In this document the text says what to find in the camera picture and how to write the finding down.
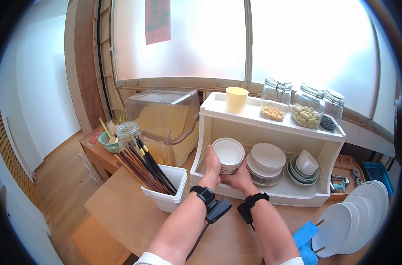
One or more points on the person's right hand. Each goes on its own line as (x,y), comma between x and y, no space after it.
(242,180)

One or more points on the person's left hand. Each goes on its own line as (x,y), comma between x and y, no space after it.
(211,169)

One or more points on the person's left thumb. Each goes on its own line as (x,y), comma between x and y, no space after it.
(211,153)

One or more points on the person's right fingers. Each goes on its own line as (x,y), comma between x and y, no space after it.
(228,178)

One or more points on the person's right thumb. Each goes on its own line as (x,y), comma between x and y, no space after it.
(243,164)

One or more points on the stack of small white bowls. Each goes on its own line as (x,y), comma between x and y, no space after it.
(228,153)

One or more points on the stack of white shallow dishes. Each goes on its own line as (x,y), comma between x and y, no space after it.
(268,157)

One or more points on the black wrist band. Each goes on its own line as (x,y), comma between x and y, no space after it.
(208,198)
(250,202)

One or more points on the white two-tier dish shelf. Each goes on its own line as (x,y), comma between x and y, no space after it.
(254,127)

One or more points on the stack of pale green bowls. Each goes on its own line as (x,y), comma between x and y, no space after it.
(298,177)

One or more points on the dish box with clear lid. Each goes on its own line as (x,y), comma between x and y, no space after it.
(164,119)

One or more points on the pale yellow cup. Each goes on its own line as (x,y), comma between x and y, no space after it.
(236,100)

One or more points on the white rectangular plastic container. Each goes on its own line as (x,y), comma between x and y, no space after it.
(169,198)

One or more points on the white cup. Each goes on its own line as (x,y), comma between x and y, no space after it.
(307,162)

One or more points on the bundle of dark chopsticks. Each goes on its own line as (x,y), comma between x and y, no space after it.
(148,169)

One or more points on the glass jar with yellow kernels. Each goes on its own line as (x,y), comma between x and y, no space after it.
(274,106)

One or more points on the glass jar with pale nuts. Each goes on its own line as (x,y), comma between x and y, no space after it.
(307,114)

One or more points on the empty glass jar with lid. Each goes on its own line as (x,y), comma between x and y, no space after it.
(126,132)

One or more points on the blue cloth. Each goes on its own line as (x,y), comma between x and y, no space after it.
(303,237)

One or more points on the wooden plate rack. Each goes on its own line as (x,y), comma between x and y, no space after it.
(320,222)

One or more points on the glass jar with black beans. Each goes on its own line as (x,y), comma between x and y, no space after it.
(332,114)

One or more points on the wooden tray with metal tools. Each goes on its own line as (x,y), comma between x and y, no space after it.
(345,175)

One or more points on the green plastic basket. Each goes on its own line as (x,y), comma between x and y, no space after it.
(109,145)

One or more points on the person's body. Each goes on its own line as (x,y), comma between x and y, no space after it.
(151,260)

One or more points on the wooden side table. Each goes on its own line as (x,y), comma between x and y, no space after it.
(96,159)

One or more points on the row of white plates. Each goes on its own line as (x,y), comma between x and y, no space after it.
(350,218)

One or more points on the frosted window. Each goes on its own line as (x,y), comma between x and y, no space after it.
(287,39)

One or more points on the blue plastic tray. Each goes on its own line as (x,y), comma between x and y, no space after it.
(378,174)

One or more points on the red paper poster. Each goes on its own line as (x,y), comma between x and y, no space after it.
(158,21)

